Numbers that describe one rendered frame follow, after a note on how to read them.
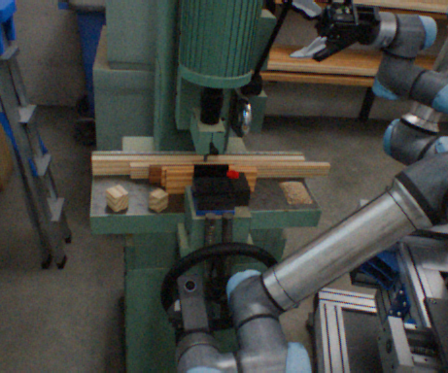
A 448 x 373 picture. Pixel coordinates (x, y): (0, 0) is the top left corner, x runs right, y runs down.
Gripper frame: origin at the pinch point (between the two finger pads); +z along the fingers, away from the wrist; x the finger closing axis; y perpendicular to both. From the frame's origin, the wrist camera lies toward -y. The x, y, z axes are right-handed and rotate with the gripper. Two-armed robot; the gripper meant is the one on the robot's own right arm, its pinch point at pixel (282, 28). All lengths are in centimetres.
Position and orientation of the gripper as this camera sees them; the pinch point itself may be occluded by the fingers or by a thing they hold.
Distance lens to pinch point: 104.5
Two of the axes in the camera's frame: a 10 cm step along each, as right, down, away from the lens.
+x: 0.8, 9.5, -3.0
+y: 2.0, -3.1, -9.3
